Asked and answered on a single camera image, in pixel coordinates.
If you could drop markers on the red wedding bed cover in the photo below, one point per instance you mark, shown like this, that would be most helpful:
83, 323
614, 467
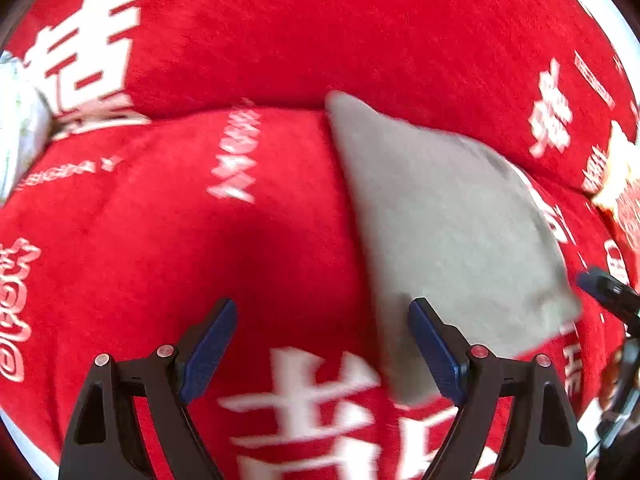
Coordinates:
122, 239

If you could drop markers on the floral light blue quilt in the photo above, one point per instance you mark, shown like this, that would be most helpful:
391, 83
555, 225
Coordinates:
25, 122

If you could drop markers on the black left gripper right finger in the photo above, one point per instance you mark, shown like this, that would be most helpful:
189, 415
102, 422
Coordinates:
540, 439

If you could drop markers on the grey knitted garment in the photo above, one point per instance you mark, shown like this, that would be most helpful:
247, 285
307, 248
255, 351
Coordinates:
446, 218

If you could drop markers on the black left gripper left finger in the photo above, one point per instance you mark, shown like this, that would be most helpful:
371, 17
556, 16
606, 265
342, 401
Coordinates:
104, 438

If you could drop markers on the red wedding pillow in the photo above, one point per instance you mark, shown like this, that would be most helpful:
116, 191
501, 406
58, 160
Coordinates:
538, 80

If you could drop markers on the cream red embroidered cushion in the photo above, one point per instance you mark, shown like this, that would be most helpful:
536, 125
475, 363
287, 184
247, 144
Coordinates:
619, 192

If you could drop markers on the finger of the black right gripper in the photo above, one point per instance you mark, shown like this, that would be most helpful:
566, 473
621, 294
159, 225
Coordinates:
618, 298

